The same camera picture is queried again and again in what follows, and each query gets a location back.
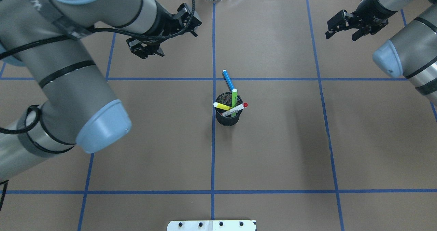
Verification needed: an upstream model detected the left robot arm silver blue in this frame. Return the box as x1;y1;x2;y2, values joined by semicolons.
1;0;201;185

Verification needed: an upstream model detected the green marker pen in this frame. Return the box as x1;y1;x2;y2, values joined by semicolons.
231;88;238;109

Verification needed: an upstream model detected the red capped white marker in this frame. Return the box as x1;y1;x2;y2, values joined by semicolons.
221;103;248;117

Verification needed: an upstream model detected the blue marker pen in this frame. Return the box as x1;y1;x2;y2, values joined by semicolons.
222;69;236;92

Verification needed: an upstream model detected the yellow highlighter pen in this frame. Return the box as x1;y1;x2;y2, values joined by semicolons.
213;102;232;111

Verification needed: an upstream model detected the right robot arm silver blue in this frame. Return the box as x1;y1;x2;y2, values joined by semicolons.
325;0;437;105

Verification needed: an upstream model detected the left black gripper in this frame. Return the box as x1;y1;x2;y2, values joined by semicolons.
126;3;202;59

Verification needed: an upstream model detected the black mesh pen cup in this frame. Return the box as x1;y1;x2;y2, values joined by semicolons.
214;92;243;126

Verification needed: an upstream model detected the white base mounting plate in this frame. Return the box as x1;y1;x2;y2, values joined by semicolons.
167;220;257;231

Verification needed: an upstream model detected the brown paper table cover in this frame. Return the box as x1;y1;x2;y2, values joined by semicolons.
1;0;436;231

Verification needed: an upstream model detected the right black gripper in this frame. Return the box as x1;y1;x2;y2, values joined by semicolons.
325;0;389;42

